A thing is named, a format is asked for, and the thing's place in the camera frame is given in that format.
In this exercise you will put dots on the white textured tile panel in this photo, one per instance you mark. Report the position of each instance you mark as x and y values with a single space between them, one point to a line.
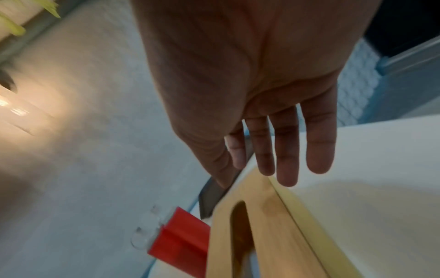
357 89

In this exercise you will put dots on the person's right hand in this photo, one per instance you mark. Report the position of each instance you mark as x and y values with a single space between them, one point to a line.
240 67

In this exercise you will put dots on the grey metal knife blade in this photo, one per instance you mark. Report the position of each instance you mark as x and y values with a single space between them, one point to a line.
213 198

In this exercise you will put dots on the yellow-green plant leaves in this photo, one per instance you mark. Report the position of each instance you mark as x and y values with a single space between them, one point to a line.
20 19

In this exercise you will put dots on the wooden cutting board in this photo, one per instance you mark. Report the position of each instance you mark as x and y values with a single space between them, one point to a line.
275 233

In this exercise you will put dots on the red plastic box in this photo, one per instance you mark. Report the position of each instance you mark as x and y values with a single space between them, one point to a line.
182 239

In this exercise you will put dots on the clear plastic hook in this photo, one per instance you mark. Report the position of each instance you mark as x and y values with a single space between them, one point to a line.
146 230

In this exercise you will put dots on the grey window frame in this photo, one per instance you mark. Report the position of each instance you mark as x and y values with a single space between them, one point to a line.
410 55

